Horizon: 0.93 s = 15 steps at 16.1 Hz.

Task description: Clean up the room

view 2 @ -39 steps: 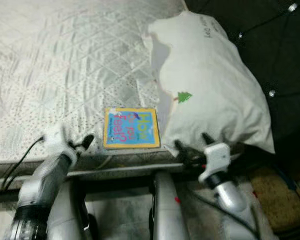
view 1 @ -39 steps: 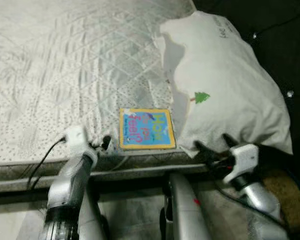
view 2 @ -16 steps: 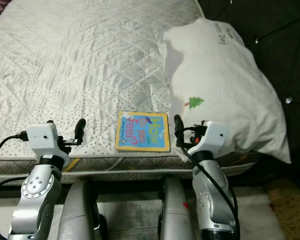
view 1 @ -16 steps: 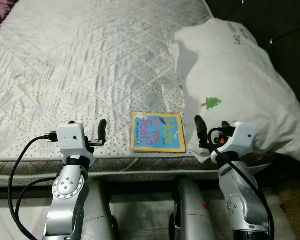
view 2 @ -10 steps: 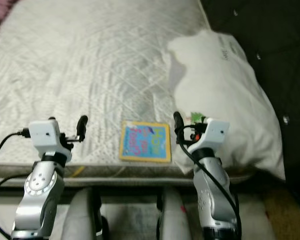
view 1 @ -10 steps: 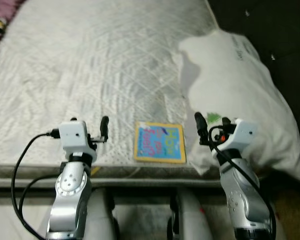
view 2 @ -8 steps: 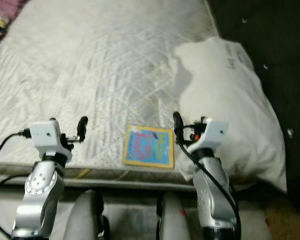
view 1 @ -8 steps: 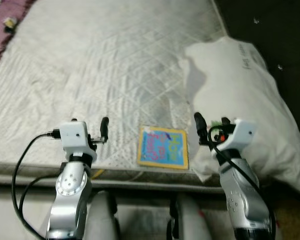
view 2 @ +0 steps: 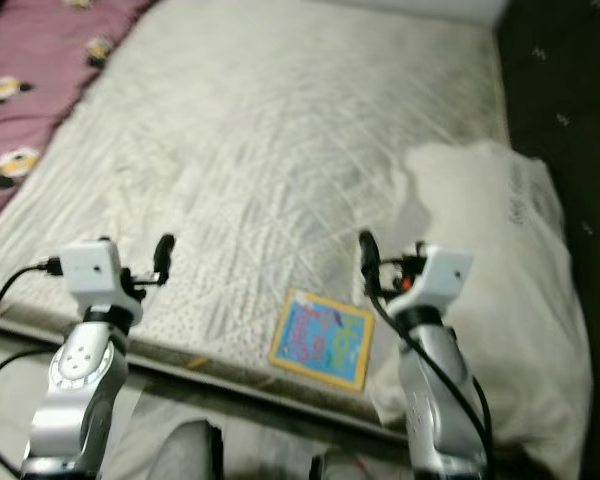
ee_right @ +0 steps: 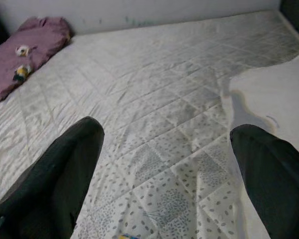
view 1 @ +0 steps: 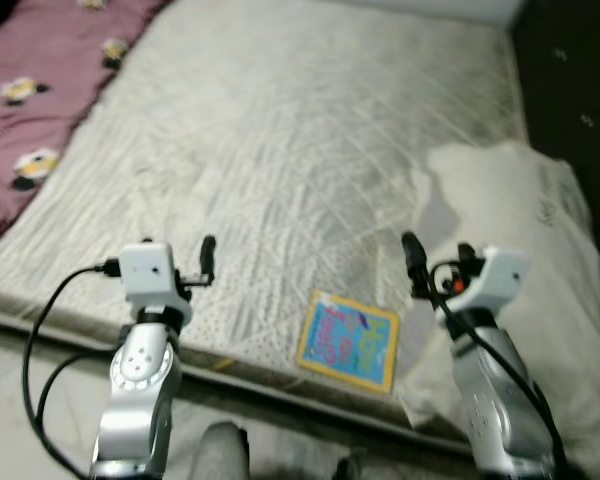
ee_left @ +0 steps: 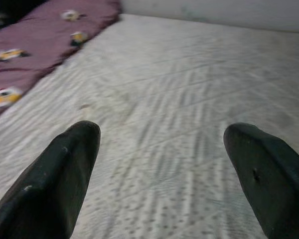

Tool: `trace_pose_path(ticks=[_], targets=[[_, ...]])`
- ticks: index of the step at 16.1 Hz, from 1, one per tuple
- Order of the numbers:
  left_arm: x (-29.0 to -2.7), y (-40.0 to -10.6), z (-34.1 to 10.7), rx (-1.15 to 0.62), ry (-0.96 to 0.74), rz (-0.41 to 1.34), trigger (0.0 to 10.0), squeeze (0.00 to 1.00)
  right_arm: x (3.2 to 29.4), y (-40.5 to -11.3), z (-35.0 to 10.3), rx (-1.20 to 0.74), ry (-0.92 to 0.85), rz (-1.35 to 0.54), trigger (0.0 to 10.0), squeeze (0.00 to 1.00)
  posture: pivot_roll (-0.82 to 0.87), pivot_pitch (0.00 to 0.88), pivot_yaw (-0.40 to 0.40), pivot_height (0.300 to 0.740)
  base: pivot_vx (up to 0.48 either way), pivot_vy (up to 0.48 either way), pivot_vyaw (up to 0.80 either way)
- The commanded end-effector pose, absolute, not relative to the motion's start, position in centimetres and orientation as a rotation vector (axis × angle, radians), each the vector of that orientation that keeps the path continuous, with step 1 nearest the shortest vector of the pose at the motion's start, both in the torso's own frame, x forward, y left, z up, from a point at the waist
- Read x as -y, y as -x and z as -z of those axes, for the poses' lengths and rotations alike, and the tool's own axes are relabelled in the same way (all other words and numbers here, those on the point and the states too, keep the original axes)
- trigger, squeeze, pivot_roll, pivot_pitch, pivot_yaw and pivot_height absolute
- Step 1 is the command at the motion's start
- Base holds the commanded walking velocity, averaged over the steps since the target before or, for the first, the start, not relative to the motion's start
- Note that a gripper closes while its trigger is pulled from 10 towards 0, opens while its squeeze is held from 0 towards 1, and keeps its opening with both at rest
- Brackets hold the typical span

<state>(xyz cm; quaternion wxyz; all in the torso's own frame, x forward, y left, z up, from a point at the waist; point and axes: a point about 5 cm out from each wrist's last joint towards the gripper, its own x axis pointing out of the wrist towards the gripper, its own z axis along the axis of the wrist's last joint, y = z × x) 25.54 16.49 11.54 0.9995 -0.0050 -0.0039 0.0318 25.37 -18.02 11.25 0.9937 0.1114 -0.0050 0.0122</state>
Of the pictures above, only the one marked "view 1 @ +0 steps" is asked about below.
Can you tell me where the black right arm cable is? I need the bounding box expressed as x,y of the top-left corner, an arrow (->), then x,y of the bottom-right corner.
425,262 -> 571,471

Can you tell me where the purple Mickey print blanket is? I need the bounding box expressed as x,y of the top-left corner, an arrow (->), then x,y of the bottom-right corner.
0,0 -> 171,243

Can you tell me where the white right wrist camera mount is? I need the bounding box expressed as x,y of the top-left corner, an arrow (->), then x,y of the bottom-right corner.
448,247 -> 531,316

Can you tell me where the black tufted headboard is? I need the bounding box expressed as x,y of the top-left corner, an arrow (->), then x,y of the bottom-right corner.
510,0 -> 600,301

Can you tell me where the white printed pillow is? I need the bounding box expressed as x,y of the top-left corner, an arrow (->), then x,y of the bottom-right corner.
395,140 -> 600,471

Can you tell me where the grey left robot leg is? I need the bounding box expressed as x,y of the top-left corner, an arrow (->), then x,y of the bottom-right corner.
185,420 -> 251,480

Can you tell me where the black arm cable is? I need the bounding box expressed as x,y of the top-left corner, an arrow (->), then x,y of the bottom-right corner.
22,262 -> 123,476
425,262 -> 571,471

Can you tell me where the white quilted mattress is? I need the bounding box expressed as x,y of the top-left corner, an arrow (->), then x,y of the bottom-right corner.
0,0 -> 541,421

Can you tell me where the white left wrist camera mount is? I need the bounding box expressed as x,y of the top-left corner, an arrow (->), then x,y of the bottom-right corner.
118,240 -> 193,323

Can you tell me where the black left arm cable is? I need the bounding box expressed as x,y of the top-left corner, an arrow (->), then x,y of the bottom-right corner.
22,262 -> 123,476

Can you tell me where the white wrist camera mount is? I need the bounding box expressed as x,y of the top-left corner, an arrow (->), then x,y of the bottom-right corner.
448,247 -> 531,316
118,240 -> 193,323

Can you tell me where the colourful picture book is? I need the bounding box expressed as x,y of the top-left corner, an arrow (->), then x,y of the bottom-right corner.
297,290 -> 401,394

